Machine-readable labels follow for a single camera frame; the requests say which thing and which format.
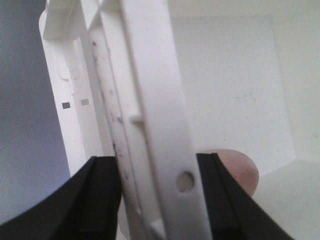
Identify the white plastic tote box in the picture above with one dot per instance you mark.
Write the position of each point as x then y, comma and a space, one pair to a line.
154, 82

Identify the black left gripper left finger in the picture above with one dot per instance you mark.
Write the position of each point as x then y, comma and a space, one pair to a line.
84, 208

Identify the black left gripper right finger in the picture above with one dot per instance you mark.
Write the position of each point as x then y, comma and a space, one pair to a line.
233, 214

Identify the pink plush egg toy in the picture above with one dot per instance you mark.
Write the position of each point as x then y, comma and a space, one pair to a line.
241, 168

